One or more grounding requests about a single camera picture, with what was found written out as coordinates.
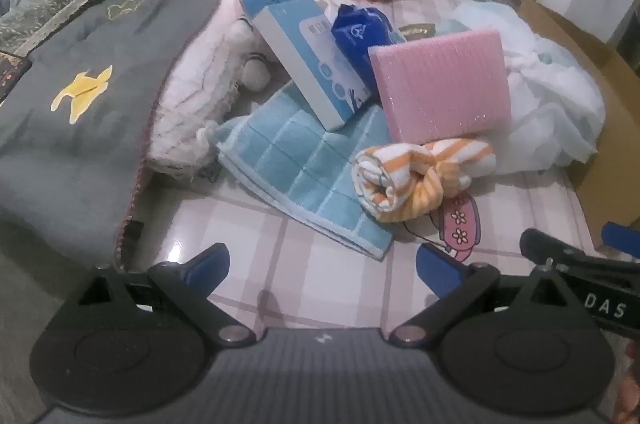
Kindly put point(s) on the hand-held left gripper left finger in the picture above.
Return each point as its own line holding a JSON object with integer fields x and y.
{"x": 207, "y": 265}

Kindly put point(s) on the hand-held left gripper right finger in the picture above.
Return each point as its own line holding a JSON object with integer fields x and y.
{"x": 440, "y": 274}

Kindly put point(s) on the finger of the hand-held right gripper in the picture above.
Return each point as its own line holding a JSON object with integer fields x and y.
{"x": 622, "y": 238}
{"x": 545, "y": 249}

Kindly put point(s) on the large cardboard box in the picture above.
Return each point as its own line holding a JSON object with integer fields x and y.
{"x": 610, "y": 143}

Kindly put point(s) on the pink foam pad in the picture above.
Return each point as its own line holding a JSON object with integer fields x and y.
{"x": 440, "y": 88}

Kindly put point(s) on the blue and white packet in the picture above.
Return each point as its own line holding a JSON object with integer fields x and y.
{"x": 360, "y": 31}

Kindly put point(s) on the orange striped towel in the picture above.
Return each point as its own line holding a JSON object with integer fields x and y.
{"x": 400, "y": 184}

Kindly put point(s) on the pink plaid mat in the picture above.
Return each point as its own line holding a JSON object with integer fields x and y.
{"x": 310, "y": 284}

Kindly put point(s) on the blue checked towel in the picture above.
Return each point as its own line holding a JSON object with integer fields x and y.
{"x": 290, "y": 163}

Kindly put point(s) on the white mesh cloth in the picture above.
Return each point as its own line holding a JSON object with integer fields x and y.
{"x": 550, "y": 113}

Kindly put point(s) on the white knit blanket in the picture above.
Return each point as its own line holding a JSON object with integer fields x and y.
{"x": 200, "y": 93}

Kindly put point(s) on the grey blanket with yellow stars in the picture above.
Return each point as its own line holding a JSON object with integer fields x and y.
{"x": 75, "y": 143}

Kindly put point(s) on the dark snack packet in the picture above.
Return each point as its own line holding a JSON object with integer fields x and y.
{"x": 419, "y": 31}

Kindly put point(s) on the dark patterned cloth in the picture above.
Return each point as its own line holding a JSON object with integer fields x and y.
{"x": 10, "y": 73}

